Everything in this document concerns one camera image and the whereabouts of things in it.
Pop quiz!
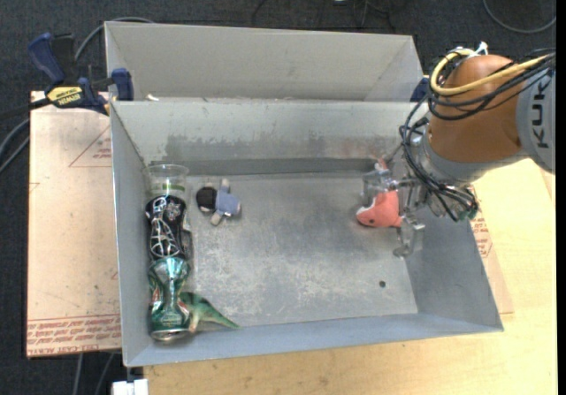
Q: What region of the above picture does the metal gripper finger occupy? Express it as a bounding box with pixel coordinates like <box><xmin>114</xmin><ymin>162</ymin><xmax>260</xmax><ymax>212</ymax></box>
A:
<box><xmin>361</xmin><ymin>171</ymin><xmax>402</xmax><ymax>209</ymax></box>
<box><xmin>392</xmin><ymin>213</ymin><xmax>427</xmax><ymax>259</ymax></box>

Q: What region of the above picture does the pink plush fish toy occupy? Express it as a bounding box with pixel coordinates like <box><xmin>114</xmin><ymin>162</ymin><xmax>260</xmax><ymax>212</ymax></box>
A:
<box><xmin>356</xmin><ymin>158</ymin><xmax>404</xmax><ymax>229</ymax></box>

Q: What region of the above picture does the grey metal bin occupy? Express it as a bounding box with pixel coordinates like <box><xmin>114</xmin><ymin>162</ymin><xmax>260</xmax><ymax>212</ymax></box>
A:
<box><xmin>103</xmin><ymin>20</ymin><xmax>505</xmax><ymax>368</ymax></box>

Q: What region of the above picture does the plush doll in blue clothes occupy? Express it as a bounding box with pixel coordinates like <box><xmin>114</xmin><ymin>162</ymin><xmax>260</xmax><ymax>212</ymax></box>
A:
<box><xmin>195</xmin><ymin>178</ymin><xmax>242</xmax><ymax>227</ymax></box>

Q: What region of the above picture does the clear plastic cup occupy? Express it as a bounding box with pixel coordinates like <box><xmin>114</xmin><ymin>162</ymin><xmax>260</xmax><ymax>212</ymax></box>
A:
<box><xmin>142</xmin><ymin>163</ymin><xmax>191</xmax><ymax>205</ymax></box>

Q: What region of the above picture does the green toy dinosaur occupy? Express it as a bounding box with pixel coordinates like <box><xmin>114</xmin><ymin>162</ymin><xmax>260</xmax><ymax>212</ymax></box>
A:
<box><xmin>178</xmin><ymin>291</ymin><xmax>241</xmax><ymax>334</ymax></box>

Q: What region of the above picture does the black patterned drink can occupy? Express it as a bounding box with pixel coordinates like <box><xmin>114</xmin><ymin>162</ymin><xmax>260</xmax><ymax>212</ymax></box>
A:
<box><xmin>145</xmin><ymin>194</ymin><xmax>195</xmax><ymax>261</ymax></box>

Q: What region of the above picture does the green crushed drink can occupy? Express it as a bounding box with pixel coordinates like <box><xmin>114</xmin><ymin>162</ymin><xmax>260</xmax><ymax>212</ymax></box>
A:
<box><xmin>147</xmin><ymin>256</ymin><xmax>195</xmax><ymax>345</ymax></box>

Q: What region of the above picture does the brown cardboard board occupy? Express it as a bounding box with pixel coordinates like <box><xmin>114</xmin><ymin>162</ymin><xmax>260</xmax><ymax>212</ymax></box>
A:
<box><xmin>26</xmin><ymin>90</ymin><xmax>516</xmax><ymax>360</ymax></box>

